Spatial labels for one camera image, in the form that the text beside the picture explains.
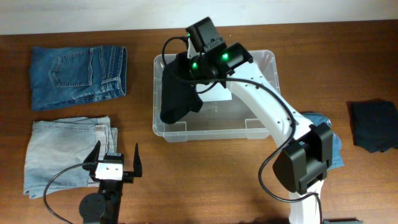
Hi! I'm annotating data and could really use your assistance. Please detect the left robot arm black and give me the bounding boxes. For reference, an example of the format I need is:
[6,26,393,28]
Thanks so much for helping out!
[79,141,142,223]

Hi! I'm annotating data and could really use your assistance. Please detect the light blue folded jeans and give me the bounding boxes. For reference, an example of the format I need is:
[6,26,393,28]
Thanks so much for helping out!
[24,116,118,199]

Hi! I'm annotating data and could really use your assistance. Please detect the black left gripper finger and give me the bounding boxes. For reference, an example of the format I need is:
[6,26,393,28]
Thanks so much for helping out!
[82,141,101,170]
[133,143,142,177]

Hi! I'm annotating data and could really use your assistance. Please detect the blue garment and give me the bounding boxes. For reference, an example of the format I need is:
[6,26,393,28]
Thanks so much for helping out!
[302,112,344,170]

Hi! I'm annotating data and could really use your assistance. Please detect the black garment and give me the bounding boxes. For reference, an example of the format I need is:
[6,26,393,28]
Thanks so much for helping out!
[160,52,203,124]

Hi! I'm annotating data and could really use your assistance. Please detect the dark navy garment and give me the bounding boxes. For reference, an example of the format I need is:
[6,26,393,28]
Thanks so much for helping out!
[351,100,397,153]

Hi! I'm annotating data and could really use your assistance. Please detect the dark blue folded jeans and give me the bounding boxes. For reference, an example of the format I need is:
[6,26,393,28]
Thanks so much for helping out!
[29,45,127,111]

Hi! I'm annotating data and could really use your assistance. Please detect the white label in bin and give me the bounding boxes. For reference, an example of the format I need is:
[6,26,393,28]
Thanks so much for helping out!
[198,83,232,102]

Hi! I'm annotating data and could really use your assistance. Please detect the clear plastic storage bin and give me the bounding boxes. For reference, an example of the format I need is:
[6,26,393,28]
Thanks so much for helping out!
[152,55,269,142]

